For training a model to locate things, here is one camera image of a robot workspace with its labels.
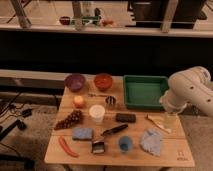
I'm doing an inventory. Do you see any white plastic cup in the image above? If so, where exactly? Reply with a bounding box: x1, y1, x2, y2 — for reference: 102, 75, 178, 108
89, 105, 105, 123

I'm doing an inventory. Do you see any bunch of dark grapes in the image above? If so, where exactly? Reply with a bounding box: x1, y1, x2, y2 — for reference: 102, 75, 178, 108
54, 110, 83, 130

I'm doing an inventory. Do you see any red yellow apple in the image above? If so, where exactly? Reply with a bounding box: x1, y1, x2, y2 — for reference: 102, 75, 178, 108
73, 96, 85, 108

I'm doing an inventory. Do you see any purple bowl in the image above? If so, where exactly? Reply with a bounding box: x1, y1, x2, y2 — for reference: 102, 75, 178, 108
64, 73, 86, 92

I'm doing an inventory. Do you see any dark green scrub sponge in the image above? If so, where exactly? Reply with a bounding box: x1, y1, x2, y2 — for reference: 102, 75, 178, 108
116, 113, 136, 123

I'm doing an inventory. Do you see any black cable on floor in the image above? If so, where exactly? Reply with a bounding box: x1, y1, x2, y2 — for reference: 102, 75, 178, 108
0, 91, 34, 141

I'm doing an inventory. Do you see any red bowl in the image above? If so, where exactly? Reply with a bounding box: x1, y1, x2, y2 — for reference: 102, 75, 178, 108
94, 73, 113, 91

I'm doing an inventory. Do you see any green plastic tray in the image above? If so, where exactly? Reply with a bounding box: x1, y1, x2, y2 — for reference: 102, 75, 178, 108
123, 75, 168, 110

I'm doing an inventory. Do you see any metal spoon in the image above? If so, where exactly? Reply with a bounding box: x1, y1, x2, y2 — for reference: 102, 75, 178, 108
88, 93, 109, 98

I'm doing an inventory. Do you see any blue crumpled cloth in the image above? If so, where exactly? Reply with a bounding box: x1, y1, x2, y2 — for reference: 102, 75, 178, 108
140, 129, 163, 157

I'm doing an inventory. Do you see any red chili pepper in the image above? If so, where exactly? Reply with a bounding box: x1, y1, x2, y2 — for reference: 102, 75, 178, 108
58, 136, 78, 158

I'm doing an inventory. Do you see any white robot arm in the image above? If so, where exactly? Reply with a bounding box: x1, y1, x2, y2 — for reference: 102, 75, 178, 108
159, 66, 213, 131

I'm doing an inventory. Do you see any blue sponge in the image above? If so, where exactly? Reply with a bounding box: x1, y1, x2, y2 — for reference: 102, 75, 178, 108
72, 127, 93, 140

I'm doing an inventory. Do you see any wooden folding table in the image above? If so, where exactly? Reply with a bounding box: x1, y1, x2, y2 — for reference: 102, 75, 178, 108
44, 78, 195, 167

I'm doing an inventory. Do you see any small metal cup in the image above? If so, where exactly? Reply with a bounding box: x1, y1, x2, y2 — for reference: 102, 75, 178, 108
105, 96, 116, 108

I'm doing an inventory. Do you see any blue plastic cup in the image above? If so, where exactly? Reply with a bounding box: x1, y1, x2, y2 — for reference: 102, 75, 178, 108
118, 136, 133, 153

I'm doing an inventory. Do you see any black handled brush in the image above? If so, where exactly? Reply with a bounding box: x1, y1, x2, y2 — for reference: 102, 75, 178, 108
101, 124, 128, 136

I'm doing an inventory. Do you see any small black metal box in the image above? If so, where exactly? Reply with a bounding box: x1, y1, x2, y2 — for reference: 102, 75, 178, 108
91, 141, 105, 154

